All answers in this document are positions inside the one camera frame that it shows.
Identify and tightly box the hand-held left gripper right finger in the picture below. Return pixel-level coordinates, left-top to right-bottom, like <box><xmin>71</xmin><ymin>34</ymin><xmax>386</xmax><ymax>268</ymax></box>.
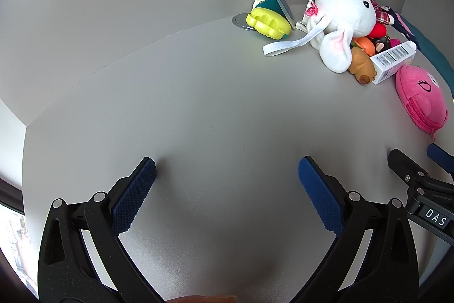
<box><xmin>289</xmin><ymin>156</ymin><xmax>419</xmax><ymax>303</ymax></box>

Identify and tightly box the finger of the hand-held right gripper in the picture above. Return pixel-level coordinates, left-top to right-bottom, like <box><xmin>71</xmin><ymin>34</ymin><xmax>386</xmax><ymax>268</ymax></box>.
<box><xmin>427</xmin><ymin>143</ymin><xmax>454</xmax><ymax>180</ymax></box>
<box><xmin>387</xmin><ymin>149</ymin><xmax>454</xmax><ymax>215</ymax></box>

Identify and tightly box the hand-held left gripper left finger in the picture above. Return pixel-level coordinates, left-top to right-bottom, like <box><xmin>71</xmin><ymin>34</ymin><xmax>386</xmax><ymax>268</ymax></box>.
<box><xmin>37</xmin><ymin>157</ymin><xmax>171</xmax><ymax>303</ymax></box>

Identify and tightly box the pink plush pouch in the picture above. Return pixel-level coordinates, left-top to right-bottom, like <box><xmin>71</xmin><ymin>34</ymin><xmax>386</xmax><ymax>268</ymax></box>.
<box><xmin>395</xmin><ymin>64</ymin><xmax>448</xmax><ymax>142</ymax></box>

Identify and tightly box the white printed box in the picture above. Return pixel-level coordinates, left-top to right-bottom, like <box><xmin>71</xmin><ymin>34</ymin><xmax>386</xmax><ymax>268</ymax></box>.
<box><xmin>369</xmin><ymin>40</ymin><xmax>417</xmax><ymax>85</ymax></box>

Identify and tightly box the brown toy pig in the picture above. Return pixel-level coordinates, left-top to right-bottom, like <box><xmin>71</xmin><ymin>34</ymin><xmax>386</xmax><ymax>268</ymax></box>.
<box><xmin>347</xmin><ymin>47</ymin><xmax>377</xmax><ymax>85</ymax></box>

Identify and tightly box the orange toy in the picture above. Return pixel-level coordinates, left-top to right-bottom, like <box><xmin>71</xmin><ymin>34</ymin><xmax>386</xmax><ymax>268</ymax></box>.
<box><xmin>351</xmin><ymin>37</ymin><xmax>377</xmax><ymax>57</ymax></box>

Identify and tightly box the red round toy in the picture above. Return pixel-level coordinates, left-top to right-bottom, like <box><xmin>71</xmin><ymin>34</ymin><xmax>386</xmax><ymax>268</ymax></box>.
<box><xmin>367</xmin><ymin>22</ymin><xmax>389</xmax><ymax>39</ymax></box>

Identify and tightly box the plaid dressed doll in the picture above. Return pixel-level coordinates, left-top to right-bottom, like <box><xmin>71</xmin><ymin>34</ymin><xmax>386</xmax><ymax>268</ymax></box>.
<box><xmin>369</xmin><ymin>0</ymin><xmax>396</xmax><ymax>27</ymax></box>

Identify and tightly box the white plush rabbit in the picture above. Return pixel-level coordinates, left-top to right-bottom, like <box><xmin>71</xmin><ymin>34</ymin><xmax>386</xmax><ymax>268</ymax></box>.
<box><xmin>262</xmin><ymin>0</ymin><xmax>377</xmax><ymax>74</ymax></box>

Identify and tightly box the yellow paw-shaped toy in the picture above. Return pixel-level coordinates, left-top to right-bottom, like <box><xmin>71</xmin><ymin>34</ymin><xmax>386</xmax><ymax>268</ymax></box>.
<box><xmin>246</xmin><ymin>7</ymin><xmax>292</xmax><ymax>39</ymax></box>

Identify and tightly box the teal container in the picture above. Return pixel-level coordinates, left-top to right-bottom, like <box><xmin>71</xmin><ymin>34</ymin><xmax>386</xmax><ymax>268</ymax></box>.
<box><xmin>253</xmin><ymin>0</ymin><xmax>293</xmax><ymax>39</ymax></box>

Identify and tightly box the person's left hand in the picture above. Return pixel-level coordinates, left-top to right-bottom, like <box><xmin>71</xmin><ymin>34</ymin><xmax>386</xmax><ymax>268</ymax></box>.
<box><xmin>169</xmin><ymin>294</ymin><xmax>237</xmax><ymax>303</ymax></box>

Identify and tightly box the teal pillow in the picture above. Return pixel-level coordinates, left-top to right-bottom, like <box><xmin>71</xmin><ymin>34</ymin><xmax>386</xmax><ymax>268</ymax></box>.
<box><xmin>401</xmin><ymin>15</ymin><xmax>454</xmax><ymax>91</ymax></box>

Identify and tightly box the grey desk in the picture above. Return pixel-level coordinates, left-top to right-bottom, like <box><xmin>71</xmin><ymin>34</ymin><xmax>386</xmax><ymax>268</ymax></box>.
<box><xmin>22</xmin><ymin>3</ymin><xmax>454</xmax><ymax>303</ymax></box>

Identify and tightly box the window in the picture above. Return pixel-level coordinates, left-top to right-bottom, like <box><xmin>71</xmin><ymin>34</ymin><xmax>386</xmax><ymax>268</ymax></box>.
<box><xmin>0</xmin><ymin>175</ymin><xmax>39</xmax><ymax>293</ymax></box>

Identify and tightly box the navy printed cloth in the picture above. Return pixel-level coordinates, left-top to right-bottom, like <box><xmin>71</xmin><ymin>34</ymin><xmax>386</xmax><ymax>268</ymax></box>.
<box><xmin>388</xmin><ymin>7</ymin><xmax>423</xmax><ymax>51</ymax></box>

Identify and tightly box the metal cable grommet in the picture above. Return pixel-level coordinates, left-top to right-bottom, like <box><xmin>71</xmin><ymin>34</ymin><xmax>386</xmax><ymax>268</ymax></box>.
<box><xmin>232</xmin><ymin>12</ymin><xmax>254</xmax><ymax>30</ymax></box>

